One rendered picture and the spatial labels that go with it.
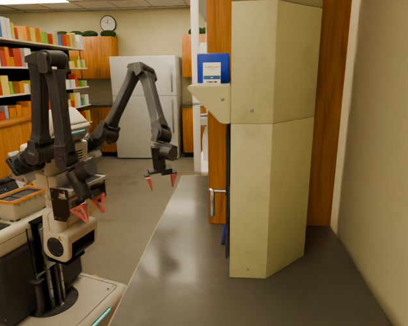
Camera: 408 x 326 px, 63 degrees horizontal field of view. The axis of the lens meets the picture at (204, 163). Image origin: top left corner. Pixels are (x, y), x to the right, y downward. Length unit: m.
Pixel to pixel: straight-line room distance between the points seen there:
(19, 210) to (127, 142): 4.37
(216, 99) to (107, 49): 5.69
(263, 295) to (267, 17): 0.74
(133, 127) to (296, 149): 5.23
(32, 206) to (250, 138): 1.41
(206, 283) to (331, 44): 0.90
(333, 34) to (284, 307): 0.90
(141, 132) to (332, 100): 5.02
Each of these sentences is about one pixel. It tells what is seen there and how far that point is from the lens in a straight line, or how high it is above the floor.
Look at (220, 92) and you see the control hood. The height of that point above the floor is 1.49.
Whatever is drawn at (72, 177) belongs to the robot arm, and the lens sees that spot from 1.38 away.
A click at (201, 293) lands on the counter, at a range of 1.01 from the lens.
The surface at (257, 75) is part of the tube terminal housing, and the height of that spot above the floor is 1.53.
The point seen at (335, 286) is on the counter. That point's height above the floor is 0.94.
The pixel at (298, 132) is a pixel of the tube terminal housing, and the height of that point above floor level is 1.37.
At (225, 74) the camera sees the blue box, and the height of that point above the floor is 1.54.
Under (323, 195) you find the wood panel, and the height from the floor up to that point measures 1.07.
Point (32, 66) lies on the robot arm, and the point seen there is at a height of 1.57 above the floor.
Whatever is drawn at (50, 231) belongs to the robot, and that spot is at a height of 0.81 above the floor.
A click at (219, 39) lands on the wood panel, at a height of 1.65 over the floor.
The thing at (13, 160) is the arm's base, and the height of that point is 1.20.
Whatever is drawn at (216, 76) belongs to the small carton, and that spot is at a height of 1.53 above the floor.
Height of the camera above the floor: 1.55
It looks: 16 degrees down
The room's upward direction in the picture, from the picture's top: 1 degrees counter-clockwise
